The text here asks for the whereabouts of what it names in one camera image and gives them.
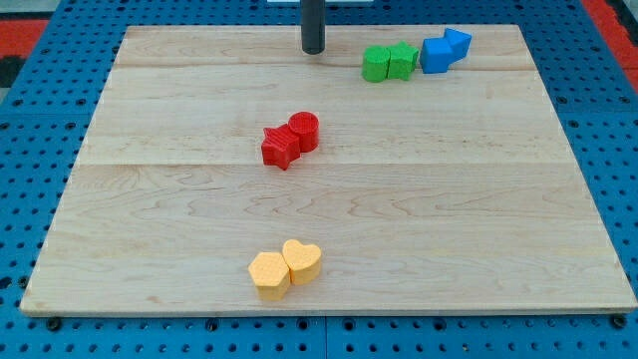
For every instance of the red star block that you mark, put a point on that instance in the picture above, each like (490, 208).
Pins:
(280, 147)

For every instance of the yellow hexagon block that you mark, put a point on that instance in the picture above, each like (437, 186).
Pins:
(270, 275)

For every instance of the red circle block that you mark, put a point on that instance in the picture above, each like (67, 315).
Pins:
(305, 126)

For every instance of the blue triangle block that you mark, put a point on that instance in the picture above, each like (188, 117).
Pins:
(459, 42)

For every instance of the yellow heart block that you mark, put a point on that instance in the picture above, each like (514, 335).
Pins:
(303, 260)

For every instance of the green half-round block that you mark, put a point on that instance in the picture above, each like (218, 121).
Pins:
(376, 60)

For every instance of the green star block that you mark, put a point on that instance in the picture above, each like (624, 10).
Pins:
(403, 59)

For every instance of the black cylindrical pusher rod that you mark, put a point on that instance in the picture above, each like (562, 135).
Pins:
(312, 25)

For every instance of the blue cube block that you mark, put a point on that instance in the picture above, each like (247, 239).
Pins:
(436, 55)

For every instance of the blue perforated metal base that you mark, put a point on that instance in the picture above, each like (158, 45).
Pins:
(47, 111)

